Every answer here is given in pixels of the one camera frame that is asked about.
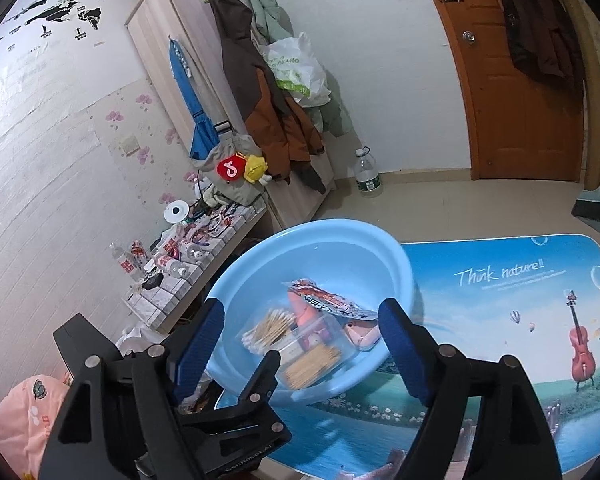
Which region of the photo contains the wooden door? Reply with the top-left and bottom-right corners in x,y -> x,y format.
434,0 -> 584,182

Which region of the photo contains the tiled low shelf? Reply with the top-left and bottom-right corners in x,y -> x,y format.
123,198 -> 268,334

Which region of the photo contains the blue hanging strap bag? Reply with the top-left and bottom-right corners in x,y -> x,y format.
169,38 -> 220,160

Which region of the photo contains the dark jacket on door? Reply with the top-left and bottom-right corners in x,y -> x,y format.
502,0 -> 584,96

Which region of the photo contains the pale green garment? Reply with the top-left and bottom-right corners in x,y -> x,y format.
249,0 -> 294,44

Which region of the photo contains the large water bottle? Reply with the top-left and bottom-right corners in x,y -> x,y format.
354,146 -> 382,196

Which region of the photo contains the light blue plastic basin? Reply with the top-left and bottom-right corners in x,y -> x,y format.
207,219 -> 414,406

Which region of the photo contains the white tape roll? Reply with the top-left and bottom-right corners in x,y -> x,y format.
163,200 -> 190,224

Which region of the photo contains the white plastic bag on floor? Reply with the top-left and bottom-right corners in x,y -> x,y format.
116,323 -> 166,356

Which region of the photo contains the white green plastic bag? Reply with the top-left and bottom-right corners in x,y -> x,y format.
261,32 -> 332,107

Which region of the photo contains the world map wall sticker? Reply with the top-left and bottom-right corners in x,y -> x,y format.
0,0 -> 105,53

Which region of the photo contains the pink small object in basin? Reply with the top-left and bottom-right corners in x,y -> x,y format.
343,320 -> 381,352

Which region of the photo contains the chicken wing snack packet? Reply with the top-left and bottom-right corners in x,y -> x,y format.
285,278 -> 377,321

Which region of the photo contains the grey canvas bag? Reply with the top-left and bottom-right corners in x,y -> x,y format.
192,120 -> 263,206

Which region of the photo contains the pink bedding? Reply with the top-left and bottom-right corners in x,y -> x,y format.
0,375 -> 69,479

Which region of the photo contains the red yellow plush toy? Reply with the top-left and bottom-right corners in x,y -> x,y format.
215,153 -> 273,185

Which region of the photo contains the brown hooded jacket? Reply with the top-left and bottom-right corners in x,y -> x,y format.
209,0 -> 326,194

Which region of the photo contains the clear box of cotton swabs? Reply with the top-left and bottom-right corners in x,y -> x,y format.
238,308 -> 358,391

